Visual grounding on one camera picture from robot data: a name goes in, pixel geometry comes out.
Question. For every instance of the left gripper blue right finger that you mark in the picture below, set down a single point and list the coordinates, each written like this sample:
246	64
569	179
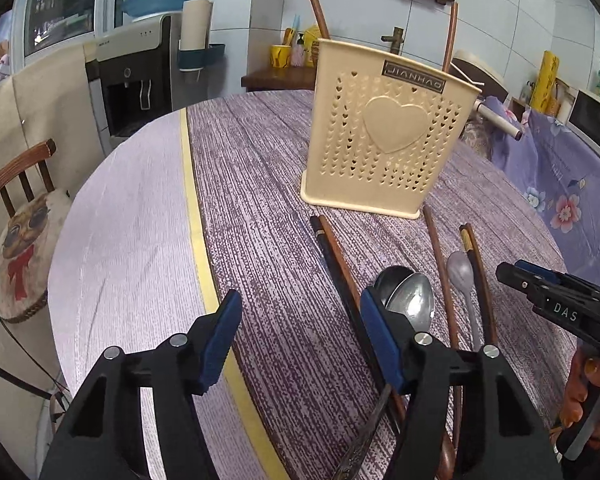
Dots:
385	348

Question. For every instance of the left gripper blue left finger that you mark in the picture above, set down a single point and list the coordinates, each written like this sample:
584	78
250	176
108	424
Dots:
215	335

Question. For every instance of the clear plastic spoon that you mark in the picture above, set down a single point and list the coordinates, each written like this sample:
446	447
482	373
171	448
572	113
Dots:
461	276

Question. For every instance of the brown wooden chopstick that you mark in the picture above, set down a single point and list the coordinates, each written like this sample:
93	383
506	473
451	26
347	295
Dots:
450	39
320	18
343	263
450	315

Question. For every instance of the wooden handled spoon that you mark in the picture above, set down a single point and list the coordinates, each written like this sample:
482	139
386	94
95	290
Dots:
446	465

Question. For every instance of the metal spoon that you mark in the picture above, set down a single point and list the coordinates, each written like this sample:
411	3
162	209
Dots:
404	291

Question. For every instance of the purple floral cloth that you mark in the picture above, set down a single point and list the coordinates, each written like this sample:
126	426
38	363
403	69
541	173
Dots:
559	177

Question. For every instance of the cream plastic utensil holder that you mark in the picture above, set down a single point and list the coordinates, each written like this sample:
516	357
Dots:
383	127

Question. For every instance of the white microwave oven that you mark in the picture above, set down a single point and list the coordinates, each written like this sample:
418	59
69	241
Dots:
584	117

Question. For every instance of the wooden chair with cushion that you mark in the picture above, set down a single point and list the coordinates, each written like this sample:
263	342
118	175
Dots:
37	212

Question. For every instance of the yellow roll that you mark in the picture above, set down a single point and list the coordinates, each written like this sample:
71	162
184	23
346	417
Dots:
545	81

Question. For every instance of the cream frying pan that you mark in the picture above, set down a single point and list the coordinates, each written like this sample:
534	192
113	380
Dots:
499	122

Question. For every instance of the white rice cooker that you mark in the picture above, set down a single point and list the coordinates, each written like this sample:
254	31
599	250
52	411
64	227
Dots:
470	68

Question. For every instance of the water dispenser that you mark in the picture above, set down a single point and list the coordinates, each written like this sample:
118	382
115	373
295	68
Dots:
130	77

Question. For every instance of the yellow cup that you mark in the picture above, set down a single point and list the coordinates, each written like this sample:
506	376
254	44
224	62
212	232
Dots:
280	56

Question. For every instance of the bronze faucet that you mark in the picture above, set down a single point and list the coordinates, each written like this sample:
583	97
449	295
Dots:
395	40

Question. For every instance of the yellow soap bottle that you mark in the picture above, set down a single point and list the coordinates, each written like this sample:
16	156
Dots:
310	40

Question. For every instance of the window with white frame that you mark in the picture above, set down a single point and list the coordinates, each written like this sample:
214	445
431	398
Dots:
40	26

